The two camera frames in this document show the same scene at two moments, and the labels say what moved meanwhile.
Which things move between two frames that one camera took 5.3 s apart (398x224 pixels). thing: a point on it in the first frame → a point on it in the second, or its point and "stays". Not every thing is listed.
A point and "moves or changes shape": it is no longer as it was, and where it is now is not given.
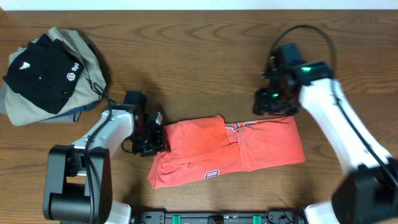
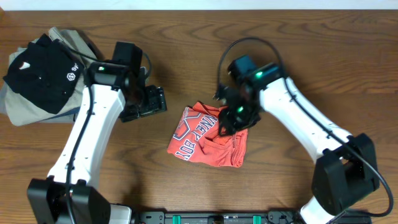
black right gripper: (262, 103) → (226, 117)
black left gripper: (158, 144) → (157, 103)
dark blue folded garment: (81, 108) stays
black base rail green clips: (242, 217) stays
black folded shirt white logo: (45, 71) stays
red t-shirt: (209, 147) moves or changes shape
